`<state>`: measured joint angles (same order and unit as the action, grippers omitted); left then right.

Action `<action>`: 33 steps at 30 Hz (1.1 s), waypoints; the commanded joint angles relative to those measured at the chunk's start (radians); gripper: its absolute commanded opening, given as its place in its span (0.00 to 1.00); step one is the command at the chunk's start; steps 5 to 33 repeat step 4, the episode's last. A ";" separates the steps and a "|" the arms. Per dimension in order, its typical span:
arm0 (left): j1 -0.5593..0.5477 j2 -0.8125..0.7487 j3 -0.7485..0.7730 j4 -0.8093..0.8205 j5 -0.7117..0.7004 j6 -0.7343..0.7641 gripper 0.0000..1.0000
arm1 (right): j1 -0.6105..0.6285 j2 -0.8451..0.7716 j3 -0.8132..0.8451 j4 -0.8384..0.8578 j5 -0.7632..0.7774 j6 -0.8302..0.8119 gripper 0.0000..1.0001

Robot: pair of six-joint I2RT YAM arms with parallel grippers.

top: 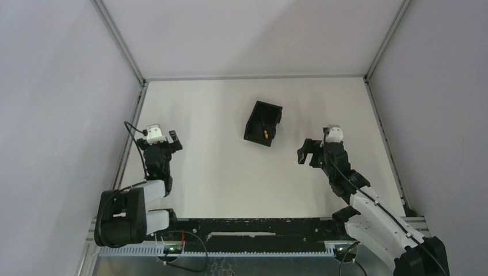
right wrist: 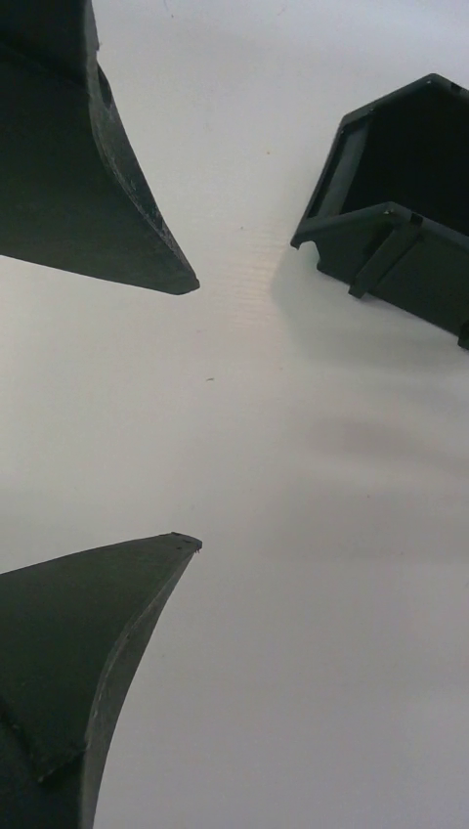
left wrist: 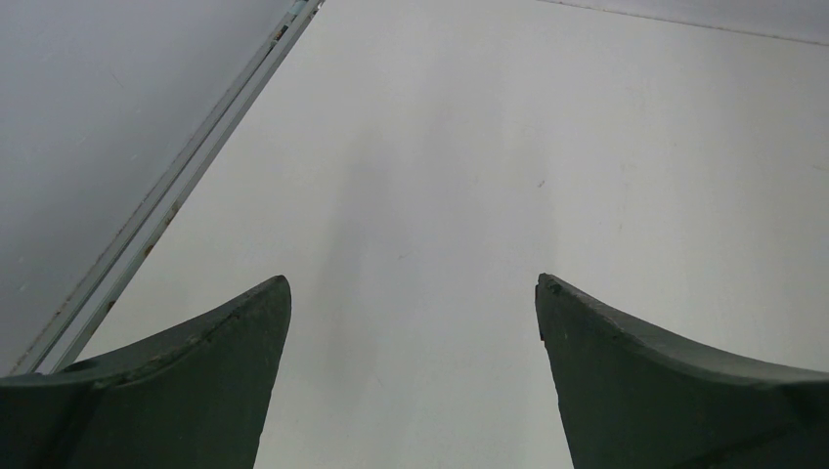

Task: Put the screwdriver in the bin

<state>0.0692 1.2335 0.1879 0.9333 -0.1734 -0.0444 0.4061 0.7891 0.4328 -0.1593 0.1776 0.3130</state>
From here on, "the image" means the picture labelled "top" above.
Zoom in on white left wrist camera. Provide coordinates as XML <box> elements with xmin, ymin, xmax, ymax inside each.
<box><xmin>146</xmin><ymin>124</ymin><xmax>167</xmax><ymax>145</ymax></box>

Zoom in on black plastic bin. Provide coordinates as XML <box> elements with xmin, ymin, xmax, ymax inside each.
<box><xmin>243</xmin><ymin>101</ymin><xmax>283</xmax><ymax>147</ymax></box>

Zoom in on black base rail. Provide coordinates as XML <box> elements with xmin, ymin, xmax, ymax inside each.
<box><xmin>173</xmin><ymin>218</ymin><xmax>353</xmax><ymax>254</ymax></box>

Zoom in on aluminium frame rail right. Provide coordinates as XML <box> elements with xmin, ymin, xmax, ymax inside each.
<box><xmin>363</xmin><ymin>0</ymin><xmax>417</xmax><ymax>216</ymax></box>

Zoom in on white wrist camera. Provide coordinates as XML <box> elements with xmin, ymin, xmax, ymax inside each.
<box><xmin>146</xmin><ymin>124</ymin><xmax>167</xmax><ymax>145</ymax></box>
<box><xmin>323</xmin><ymin>125</ymin><xmax>344</xmax><ymax>143</ymax></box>

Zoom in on black orange screwdriver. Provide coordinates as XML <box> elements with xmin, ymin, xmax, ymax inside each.
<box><xmin>260</xmin><ymin>115</ymin><xmax>269</xmax><ymax>139</ymax></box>

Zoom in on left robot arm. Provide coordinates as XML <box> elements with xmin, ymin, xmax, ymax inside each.
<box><xmin>94</xmin><ymin>125</ymin><xmax>182</xmax><ymax>248</ymax></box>

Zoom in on black cable on base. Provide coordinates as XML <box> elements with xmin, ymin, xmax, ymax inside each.
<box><xmin>154</xmin><ymin>229</ymin><xmax>209</xmax><ymax>274</ymax></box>

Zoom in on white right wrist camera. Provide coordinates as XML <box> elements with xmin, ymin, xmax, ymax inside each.
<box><xmin>323</xmin><ymin>125</ymin><xmax>344</xmax><ymax>143</ymax></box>

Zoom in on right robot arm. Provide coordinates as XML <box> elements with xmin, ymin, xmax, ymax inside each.
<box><xmin>297</xmin><ymin>139</ymin><xmax>450</xmax><ymax>275</ymax></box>

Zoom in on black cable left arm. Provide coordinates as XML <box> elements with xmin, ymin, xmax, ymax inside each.
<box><xmin>124</xmin><ymin>121</ymin><xmax>150</xmax><ymax>180</ymax></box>

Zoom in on aluminium frame rail left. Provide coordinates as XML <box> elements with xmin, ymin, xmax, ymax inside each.
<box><xmin>75</xmin><ymin>1</ymin><xmax>147</xmax><ymax>275</ymax></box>

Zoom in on aluminium frame rail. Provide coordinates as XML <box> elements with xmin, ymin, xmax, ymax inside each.
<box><xmin>363</xmin><ymin>0</ymin><xmax>417</xmax><ymax>216</ymax></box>
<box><xmin>75</xmin><ymin>1</ymin><xmax>147</xmax><ymax>275</ymax></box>
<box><xmin>145</xmin><ymin>74</ymin><xmax>365</xmax><ymax>83</ymax></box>

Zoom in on aluminium frame rail back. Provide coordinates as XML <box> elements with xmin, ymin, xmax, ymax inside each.
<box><xmin>145</xmin><ymin>74</ymin><xmax>365</xmax><ymax>83</ymax></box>

